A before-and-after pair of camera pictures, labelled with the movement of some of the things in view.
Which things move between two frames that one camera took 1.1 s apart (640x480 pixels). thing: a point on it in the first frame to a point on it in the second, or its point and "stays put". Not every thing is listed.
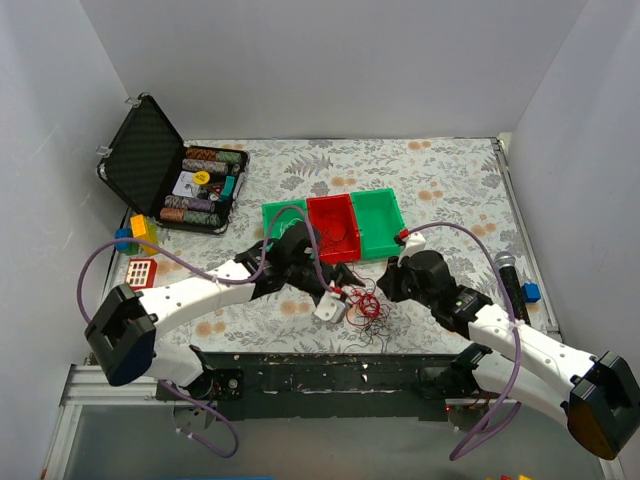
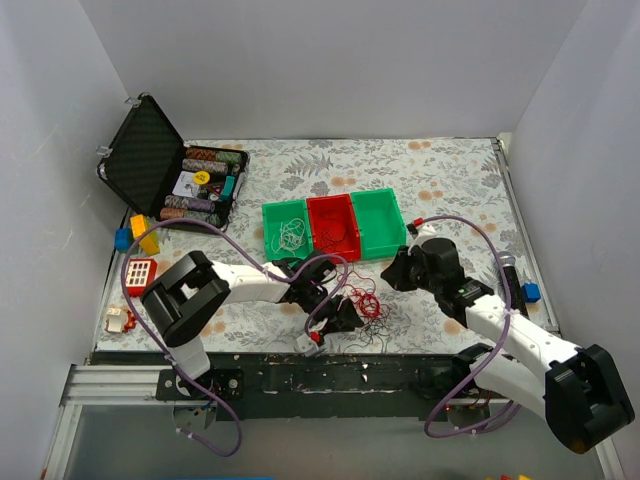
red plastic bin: [336, 228] stays put
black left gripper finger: [344, 275] to [348, 316]
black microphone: [505, 261] stays put
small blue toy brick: [531, 292] stays put
